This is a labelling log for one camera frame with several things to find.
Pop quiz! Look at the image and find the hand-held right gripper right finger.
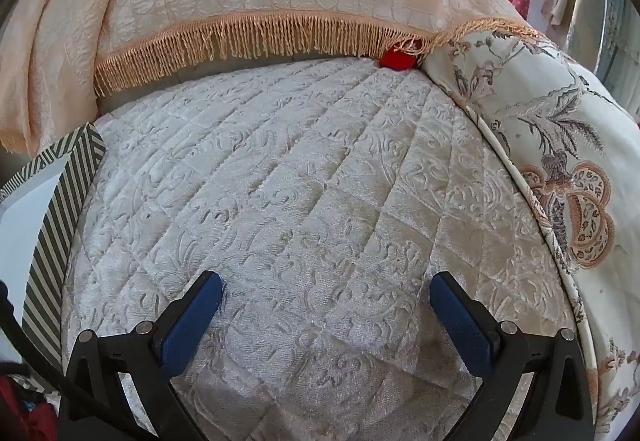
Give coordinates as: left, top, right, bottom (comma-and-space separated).
429, 271, 596, 441

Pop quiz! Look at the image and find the striped cardboard box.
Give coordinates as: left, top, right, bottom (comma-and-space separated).
0, 124, 107, 357

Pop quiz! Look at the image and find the dark red cloth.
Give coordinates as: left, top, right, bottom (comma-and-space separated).
0, 373, 58, 441

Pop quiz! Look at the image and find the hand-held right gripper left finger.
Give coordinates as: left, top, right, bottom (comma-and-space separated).
60, 271, 224, 441

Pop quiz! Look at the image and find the black cable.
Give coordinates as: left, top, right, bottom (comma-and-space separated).
0, 281, 151, 441

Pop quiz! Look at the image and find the small red object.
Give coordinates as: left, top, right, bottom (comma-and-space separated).
378, 40, 421, 70

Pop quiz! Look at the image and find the floral print cushion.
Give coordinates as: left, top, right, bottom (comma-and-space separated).
422, 28, 640, 437

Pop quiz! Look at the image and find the white quilted sofa cover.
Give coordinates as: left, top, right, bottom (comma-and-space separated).
60, 56, 596, 441

